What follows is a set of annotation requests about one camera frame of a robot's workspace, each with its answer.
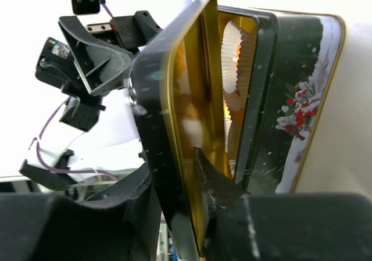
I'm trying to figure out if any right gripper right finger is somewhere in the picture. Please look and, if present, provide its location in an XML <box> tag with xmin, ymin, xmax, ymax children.
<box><xmin>193</xmin><ymin>148</ymin><xmax>371</xmax><ymax>260</ymax></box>

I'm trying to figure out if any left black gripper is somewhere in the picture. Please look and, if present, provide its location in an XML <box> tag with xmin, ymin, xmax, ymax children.
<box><xmin>59</xmin><ymin>10</ymin><xmax>162</xmax><ymax>96</ymax></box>

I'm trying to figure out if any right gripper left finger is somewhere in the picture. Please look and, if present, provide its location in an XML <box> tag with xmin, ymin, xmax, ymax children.
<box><xmin>1</xmin><ymin>165</ymin><xmax>161</xmax><ymax>260</ymax></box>

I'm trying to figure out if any gold tin lid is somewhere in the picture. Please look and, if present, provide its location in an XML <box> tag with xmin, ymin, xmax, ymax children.
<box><xmin>129</xmin><ymin>0</ymin><xmax>217</xmax><ymax>260</ymax></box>

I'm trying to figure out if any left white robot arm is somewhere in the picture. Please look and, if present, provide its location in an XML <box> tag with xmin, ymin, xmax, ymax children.
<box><xmin>20</xmin><ymin>10</ymin><xmax>161</xmax><ymax>191</ymax></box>

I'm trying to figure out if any white paper cup bottom-right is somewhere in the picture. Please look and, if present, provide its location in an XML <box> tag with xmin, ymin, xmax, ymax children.
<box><xmin>223</xmin><ymin>91</ymin><xmax>244</xmax><ymax>177</ymax></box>

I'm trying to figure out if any white paper cup top-right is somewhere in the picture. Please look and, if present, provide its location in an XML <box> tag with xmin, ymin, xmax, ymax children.
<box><xmin>221</xmin><ymin>21</ymin><xmax>249</xmax><ymax>93</ymax></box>

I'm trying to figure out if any gold cookie tin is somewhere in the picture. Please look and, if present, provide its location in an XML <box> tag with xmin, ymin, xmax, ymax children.
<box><xmin>219</xmin><ymin>6</ymin><xmax>345</xmax><ymax>195</ymax></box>

